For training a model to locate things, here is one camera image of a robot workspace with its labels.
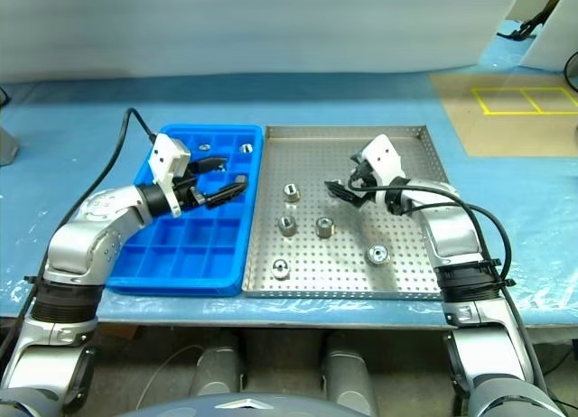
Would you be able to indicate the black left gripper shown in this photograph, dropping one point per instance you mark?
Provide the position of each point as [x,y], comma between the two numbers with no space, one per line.
[187,193]

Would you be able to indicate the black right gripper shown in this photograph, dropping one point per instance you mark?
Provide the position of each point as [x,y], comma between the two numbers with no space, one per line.
[361,168]

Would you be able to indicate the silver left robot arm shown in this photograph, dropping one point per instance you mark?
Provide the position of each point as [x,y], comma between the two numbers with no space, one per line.
[90,236]

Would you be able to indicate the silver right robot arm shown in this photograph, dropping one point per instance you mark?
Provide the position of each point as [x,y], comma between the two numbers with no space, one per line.
[451,232]

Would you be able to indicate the blue compartment tray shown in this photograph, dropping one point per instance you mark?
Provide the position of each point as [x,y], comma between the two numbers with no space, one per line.
[189,254]

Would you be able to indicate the metal nut in blue tray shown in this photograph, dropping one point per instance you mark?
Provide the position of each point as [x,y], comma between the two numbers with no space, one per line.
[246,148]

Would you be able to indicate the perforated metal tray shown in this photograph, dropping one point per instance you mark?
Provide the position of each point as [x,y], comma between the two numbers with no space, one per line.
[343,272]

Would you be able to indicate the brown cardboard mat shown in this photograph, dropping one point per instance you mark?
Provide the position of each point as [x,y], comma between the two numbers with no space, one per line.
[496,132]

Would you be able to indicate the grey rounded cylinder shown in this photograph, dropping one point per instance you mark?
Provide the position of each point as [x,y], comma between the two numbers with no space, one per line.
[217,367]
[350,372]

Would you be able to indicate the grey metal stand base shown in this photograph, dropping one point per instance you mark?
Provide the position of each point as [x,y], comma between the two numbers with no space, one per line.
[6,148]

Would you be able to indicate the grey curved body shell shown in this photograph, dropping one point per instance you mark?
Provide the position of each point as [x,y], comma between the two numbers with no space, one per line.
[244,408]

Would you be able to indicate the black stand leg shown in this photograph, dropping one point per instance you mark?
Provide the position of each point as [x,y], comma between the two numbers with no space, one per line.
[526,29]

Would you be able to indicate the white foam board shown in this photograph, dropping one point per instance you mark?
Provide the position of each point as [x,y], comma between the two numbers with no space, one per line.
[551,42]

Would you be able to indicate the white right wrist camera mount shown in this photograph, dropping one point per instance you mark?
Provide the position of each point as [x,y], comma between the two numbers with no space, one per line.
[384,157]

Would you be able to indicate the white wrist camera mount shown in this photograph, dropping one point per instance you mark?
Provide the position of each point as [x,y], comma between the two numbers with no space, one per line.
[167,157]
[384,157]

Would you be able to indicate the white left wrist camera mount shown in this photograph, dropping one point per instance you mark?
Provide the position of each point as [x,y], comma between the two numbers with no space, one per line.
[167,157]

